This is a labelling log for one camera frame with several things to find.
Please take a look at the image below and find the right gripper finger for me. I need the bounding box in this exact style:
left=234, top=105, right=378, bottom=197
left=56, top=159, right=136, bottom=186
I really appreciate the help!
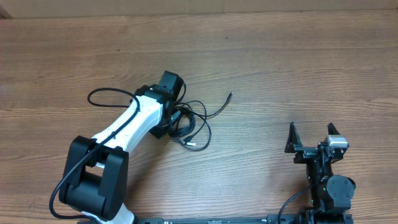
left=327, top=123, right=340, bottom=135
left=284, top=122, right=302, bottom=153

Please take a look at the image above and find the black usb cable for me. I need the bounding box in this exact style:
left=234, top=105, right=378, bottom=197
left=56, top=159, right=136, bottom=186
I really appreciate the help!
left=172, top=91, right=234, bottom=152

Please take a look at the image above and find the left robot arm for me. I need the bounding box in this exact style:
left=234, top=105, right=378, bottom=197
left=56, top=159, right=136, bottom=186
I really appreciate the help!
left=49, top=84, right=182, bottom=223

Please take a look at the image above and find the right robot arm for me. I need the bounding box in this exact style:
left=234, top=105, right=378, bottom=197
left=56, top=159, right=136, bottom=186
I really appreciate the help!
left=277, top=122, right=356, bottom=224

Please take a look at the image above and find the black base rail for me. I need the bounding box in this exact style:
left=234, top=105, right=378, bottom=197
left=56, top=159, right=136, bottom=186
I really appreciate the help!
left=133, top=214, right=354, bottom=224

